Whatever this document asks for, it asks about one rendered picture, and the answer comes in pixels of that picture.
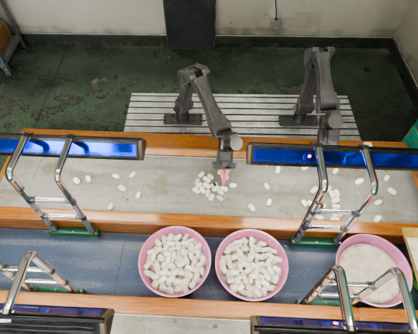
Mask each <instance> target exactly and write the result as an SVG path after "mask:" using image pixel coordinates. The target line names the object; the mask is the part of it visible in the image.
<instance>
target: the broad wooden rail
mask: <svg viewBox="0 0 418 334"><path fill-rule="evenodd" d="M23 132H29V133H34V134H37V135H67V134H77V135H78V136H91V137H126V138H143V139H145V140H146V141H147V147H146V151H145V155H149V156H184V157H202V158H217V150H218V143H219V138H217V139H213V137H212V135H184V134H165V133H130V132H111V131H75V130H57V129H22V131H21V134H22V133H23ZM240 138H241V139H242V140H243V146H242V148H241V149H240V150H232V151H233V158H236V159H246V144H247V143H248V142H269V143H288V144H311V142H317V139H294V138H275V137H240ZM364 142H371V143H372V146H377V147H396V148H409V145H408V143H407V142H384V141H366V140H338V142H337V143H340V145H341V146H358V145H359V144H363V143H364Z"/></svg>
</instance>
